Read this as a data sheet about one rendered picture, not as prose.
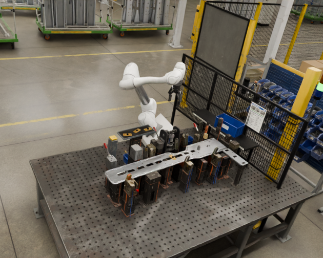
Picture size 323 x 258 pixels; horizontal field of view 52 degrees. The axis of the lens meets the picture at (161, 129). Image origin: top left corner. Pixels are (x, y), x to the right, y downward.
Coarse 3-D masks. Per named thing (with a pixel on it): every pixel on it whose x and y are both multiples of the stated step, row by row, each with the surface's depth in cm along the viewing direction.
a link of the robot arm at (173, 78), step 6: (174, 72) 290; (180, 72) 296; (138, 78) 321; (144, 78) 318; (150, 78) 311; (156, 78) 302; (162, 78) 296; (168, 78) 287; (174, 78) 286; (180, 78) 293; (138, 84) 322; (174, 84) 291
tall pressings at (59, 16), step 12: (48, 0) 838; (60, 0) 851; (72, 0) 883; (84, 0) 896; (48, 12) 851; (60, 12) 864; (72, 12) 899; (84, 12) 910; (48, 24) 864; (60, 24) 878; (72, 24) 914; (84, 24) 925
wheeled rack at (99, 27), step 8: (112, 0) 889; (112, 8) 900; (40, 24) 887; (96, 24) 958; (104, 24) 971; (48, 32) 852; (56, 32) 861; (64, 32) 870; (72, 32) 881; (80, 32) 891; (88, 32) 901; (96, 32) 913; (104, 32) 923; (112, 32) 934
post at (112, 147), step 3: (108, 141) 313; (111, 141) 308; (114, 141) 309; (117, 141) 312; (108, 144) 314; (111, 144) 309; (114, 144) 311; (108, 147) 316; (111, 147) 311; (114, 147) 313; (108, 150) 319; (111, 150) 313; (114, 150) 316; (111, 153) 315; (114, 153) 318; (114, 156) 320
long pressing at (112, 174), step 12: (192, 144) 348; (204, 144) 352; (216, 144) 356; (156, 156) 321; (168, 156) 324; (180, 156) 327; (192, 156) 330; (204, 156) 334; (120, 168) 298; (132, 168) 300; (144, 168) 302; (156, 168) 305; (120, 180) 284
